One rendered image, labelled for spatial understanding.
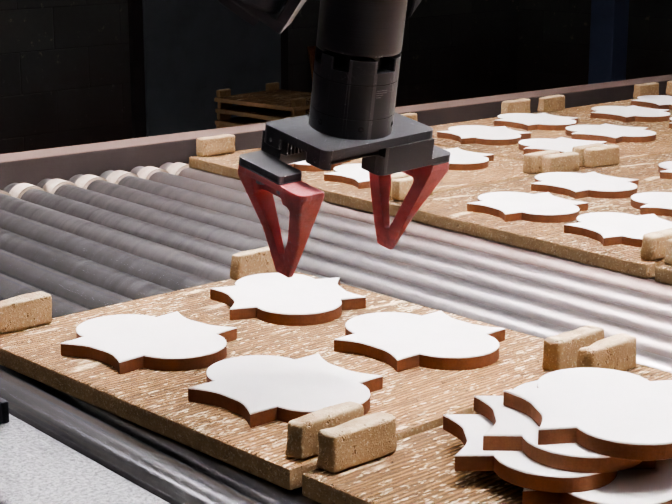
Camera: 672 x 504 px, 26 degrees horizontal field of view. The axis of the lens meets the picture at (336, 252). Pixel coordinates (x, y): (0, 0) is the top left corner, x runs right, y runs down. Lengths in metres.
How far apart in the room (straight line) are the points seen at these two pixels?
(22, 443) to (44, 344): 0.17
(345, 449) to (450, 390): 0.18
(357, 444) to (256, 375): 0.17
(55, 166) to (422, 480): 1.22
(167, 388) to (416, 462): 0.23
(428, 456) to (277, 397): 0.14
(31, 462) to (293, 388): 0.19
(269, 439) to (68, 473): 0.14
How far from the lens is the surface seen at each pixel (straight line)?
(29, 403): 1.16
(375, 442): 0.96
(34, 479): 1.02
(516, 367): 1.16
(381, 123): 0.97
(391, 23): 0.95
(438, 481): 0.94
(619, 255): 1.54
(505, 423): 0.95
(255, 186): 0.97
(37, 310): 1.28
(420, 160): 1.00
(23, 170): 2.05
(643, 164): 2.08
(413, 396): 1.09
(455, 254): 1.61
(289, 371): 1.11
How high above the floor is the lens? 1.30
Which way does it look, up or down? 14 degrees down
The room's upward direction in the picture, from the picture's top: straight up
